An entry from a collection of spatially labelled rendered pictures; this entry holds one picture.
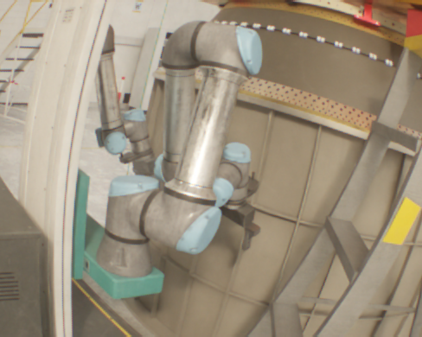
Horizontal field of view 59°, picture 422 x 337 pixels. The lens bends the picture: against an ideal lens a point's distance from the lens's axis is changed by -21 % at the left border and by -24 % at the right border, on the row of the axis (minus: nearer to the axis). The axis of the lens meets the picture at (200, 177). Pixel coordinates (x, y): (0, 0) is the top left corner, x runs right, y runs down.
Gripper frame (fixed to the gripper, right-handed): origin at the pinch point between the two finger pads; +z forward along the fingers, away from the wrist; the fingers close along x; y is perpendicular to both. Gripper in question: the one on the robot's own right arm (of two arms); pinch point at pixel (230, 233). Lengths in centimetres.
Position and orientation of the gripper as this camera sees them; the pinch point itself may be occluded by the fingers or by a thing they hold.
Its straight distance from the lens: 146.1
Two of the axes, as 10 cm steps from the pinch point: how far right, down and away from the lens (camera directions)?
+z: -0.1, 8.1, 5.9
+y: -7.0, 4.1, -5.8
